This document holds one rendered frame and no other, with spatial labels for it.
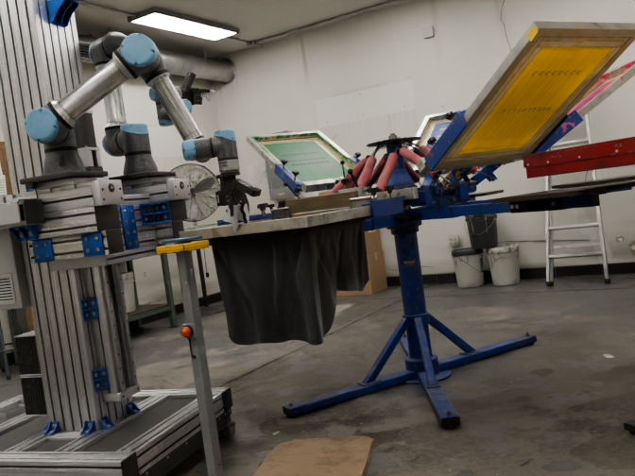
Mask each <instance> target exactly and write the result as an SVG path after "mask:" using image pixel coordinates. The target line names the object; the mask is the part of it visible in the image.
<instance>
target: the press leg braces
mask: <svg viewBox="0 0 635 476"><path fill-rule="evenodd" d="M429 316H430V322H429V323H428V324H430V325H431V326H432V327H433V328H435V329H436V330H437V331H439V332H440V333H441V334H443V335H444V336H445V337H447V338H448V339H449V340H450V341H452V342H453V343H454V344H456V345H457V346H458V347H459V348H461V349H462V350H464V351H463V352H460V353H459V354H462V355H471V354H474V353H476V352H480V351H481V350H478V349H474V348H473V347H471V346H470V345H469V344H468V343H466V342H465V341H464V340H463V339H461V338H460V337H459V336H458V335H456V334H455V333H454V332H452V331H451V330H450V329H448V328H447V327H446V326H445V325H443V324H442V323H441V322H440V321H438V320H437V319H436V318H435V317H433V316H432V315H431V314H429ZM414 323H415V328H416V332H417V336H418V339H419V343H420V351H421V355H422V360H423V363H424V368H425V373H426V378H427V381H426V382H424V384H425V386H426V388H434V387H440V384H439V382H438V380H436V376H435V372H434V368H433V364H432V359H431V355H430V350H429V347H428V343H427V339H426V335H425V331H424V327H423V324H422V320H421V317H417V318H414ZM407 328H408V321H407V318H402V319H401V321H400V323H399V324H398V326H397V328H396V329H395V331H394V332H393V333H392V335H391V336H390V338H389V339H388V341H387V343H386V345H385V346H384V348H383V350H382V351H381V353H380V354H379V356H378V358H377V359H376V361H375V362H374V364H373V366H372V367H371V369H370V370H369V373H368V374H367V376H366V377H365V379H364V380H363V381H362V382H358V383H357V384H360V385H363V386H367V385H370V384H373V383H378V382H381V381H382V380H378V379H376V378H377V377H378V375H379V373H380V372H381V370H382V369H383V367H384V365H385V364H386V361H387V360H388V358H389V357H390V355H391V353H392V352H393V350H394V349H395V348H396V346H397V345H398V343H399V341H400V340H401V338H402V336H403V334H404V333H405V331H406V329H407Z"/></svg>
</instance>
